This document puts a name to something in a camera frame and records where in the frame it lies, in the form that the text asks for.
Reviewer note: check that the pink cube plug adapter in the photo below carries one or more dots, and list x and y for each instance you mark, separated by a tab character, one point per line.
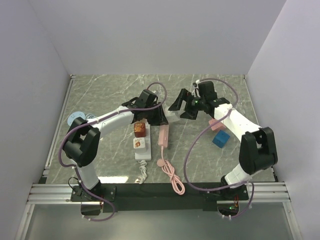
217	125

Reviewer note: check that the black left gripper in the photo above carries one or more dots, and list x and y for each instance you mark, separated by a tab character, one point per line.
161	119

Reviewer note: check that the aluminium left side rail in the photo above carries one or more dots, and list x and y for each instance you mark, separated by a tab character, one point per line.
57	130

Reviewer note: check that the aluminium rail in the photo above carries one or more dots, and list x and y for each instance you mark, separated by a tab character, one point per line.
57	130
60	194

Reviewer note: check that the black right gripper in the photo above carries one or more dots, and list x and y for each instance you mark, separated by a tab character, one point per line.
184	95

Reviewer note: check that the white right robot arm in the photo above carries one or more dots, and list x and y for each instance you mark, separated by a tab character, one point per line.
258	150

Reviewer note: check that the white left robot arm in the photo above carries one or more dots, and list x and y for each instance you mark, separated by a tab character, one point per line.
80	146

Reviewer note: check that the brown cube plug adapter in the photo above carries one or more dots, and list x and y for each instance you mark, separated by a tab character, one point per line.
140	129

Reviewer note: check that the blue cube plug adapter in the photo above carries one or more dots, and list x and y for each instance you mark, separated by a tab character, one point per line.
220	139

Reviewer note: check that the white power strip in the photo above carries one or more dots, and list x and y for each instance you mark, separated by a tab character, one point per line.
147	156

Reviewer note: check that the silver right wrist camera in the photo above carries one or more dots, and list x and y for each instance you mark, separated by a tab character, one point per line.
195	91

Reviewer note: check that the plain white cube adapter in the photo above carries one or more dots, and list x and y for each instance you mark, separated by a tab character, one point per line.
172	117

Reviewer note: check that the aluminium front rail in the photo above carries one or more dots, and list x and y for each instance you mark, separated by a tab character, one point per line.
60	194

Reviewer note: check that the light blue round socket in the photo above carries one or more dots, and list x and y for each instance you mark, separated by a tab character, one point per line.
75	115

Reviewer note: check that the white patterned cube adapter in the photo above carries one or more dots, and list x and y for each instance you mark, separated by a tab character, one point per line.
139	145

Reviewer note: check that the pink power strip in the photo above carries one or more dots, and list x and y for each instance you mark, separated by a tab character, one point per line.
163	137

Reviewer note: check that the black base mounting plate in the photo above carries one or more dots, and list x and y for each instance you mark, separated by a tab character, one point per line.
161	196

